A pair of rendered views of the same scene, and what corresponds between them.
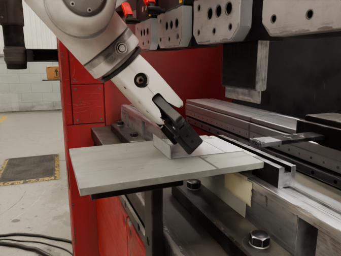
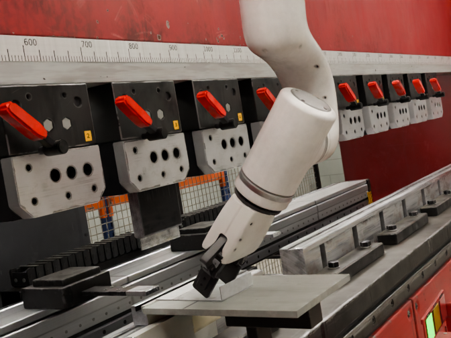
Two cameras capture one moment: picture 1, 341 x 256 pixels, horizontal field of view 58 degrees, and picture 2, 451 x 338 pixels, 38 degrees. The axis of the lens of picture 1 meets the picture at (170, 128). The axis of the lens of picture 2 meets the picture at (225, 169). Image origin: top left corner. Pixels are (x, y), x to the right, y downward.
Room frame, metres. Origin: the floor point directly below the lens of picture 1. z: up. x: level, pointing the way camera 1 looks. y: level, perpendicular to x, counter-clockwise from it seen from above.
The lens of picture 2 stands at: (1.02, 0.82, 1.24)
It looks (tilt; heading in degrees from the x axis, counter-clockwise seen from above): 3 degrees down; 235
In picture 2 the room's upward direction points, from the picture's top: 9 degrees counter-clockwise
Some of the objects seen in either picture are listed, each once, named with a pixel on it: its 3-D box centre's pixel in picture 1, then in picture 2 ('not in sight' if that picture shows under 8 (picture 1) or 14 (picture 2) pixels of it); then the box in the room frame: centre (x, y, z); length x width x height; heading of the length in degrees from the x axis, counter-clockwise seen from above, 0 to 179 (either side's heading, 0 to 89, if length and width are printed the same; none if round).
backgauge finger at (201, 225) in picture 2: not in sight; (227, 233); (0.18, -0.44, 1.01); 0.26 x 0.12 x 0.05; 112
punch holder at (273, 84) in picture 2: not in sight; (259, 119); (0.17, -0.26, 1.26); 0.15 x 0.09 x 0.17; 22
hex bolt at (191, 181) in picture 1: (194, 184); not in sight; (0.56, -0.05, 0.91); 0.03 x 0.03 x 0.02
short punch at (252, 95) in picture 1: (242, 71); (156, 214); (0.52, -0.12, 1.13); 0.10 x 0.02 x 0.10; 22
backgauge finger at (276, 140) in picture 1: (310, 131); (96, 286); (0.58, -0.27, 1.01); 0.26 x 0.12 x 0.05; 112
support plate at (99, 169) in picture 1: (159, 157); (246, 294); (0.47, 0.02, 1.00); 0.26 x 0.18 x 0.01; 112
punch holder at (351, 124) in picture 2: not in sight; (335, 109); (-0.20, -0.41, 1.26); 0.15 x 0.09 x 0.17; 22
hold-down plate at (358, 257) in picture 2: not in sight; (352, 263); (-0.06, -0.29, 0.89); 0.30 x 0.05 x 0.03; 22
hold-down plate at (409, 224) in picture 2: not in sight; (404, 228); (-0.43, -0.44, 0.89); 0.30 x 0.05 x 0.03; 22
